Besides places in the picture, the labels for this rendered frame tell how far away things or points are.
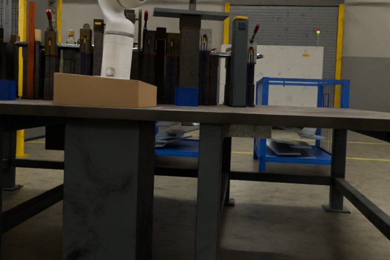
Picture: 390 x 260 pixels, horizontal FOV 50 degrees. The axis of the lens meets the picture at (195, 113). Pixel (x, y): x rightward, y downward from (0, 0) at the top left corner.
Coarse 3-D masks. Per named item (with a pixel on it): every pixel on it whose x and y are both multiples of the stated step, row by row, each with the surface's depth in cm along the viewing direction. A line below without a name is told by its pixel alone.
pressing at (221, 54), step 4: (16, 44) 225; (20, 44) 228; (24, 44) 230; (40, 44) 220; (44, 44) 221; (60, 44) 222; (64, 44) 222; (68, 44) 223; (72, 44) 223; (76, 44) 224; (40, 48) 242; (44, 48) 242; (60, 48) 242; (76, 48) 241; (92, 48) 236; (136, 48) 231; (212, 52) 236; (216, 52) 237; (220, 52) 237; (224, 52) 238; (220, 56) 256; (224, 56) 255; (260, 56) 241
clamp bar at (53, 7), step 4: (48, 0) 213; (52, 0) 214; (48, 4) 214; (52, 4) 213; (48, 8) 214; (52, 8) 214; (52, 12) 215; (52, 16) 215; (48, 20) 215; (52, 20) 216
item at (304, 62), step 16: (224, 48) 999; (272, 48) 987; (288, 48) 985; (304, 48) 980; (320, 48) 976; (224, 64) 1001; (256, 64) 993; (272, 64) 989; (288, 64) 986; (304, 64) 981; (320, 64) 978; (224, 80) 1002; (256, 80) 994; (272, 96) 992; (288, 96) 988; (304, 96) 984; (272, 128) 998
